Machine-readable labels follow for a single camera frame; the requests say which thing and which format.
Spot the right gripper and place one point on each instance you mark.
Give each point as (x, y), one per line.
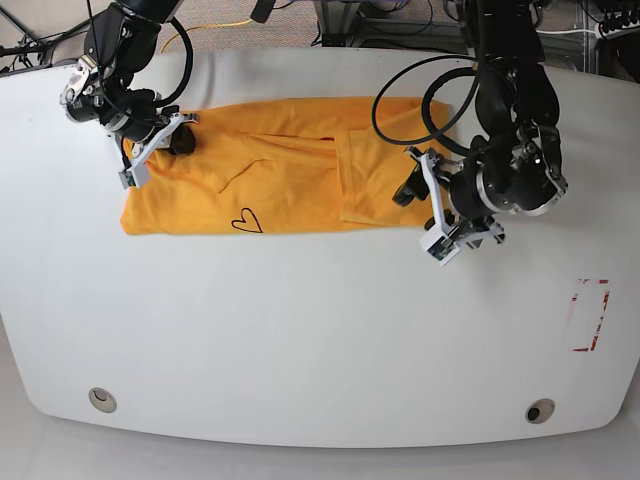
(181, 141)

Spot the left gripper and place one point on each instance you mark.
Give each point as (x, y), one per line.
(430, 181)

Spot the orange T-shirt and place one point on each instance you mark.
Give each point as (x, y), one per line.
(284, 166)

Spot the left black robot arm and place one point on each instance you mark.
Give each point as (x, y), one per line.
(515, 166)

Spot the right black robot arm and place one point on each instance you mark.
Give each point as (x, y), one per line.
(121, 42)

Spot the red tape rectangle marking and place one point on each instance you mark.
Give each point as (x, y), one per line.
(586, 316)

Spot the white power strip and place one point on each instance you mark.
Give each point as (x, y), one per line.
(616, 26)

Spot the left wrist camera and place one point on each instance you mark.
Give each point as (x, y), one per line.
(439, 246)

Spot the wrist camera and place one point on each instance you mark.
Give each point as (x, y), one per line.
(439, 246)
(135, 177)

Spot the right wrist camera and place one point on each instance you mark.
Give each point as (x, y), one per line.
(135, 177)

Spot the right table cable grommet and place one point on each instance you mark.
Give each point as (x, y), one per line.
(540, 411)

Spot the table cable grommet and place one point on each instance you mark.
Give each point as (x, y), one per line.
(540, 411)
(102, 400)

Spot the left table cable grommet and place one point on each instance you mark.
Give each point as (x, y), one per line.
(102, 400)

